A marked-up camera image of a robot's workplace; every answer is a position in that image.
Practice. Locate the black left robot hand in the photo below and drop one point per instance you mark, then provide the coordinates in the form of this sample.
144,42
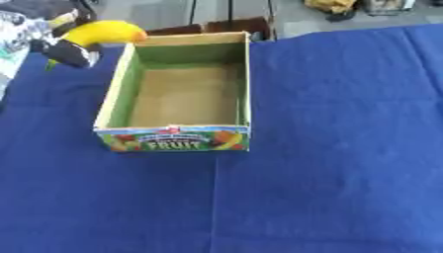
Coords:
72,52

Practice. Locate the yellow toy banana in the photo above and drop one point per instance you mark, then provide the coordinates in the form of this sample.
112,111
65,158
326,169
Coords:
104,32

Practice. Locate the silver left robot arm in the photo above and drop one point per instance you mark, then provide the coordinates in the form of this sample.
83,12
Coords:
12,39

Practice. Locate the cardboard box with green inside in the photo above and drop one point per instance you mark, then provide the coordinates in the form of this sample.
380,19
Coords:
179,99

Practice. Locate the black tripod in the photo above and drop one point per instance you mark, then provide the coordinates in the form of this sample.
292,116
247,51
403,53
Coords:
229,9

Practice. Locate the yellow bag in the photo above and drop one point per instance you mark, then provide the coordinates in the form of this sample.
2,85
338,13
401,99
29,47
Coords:
331,5

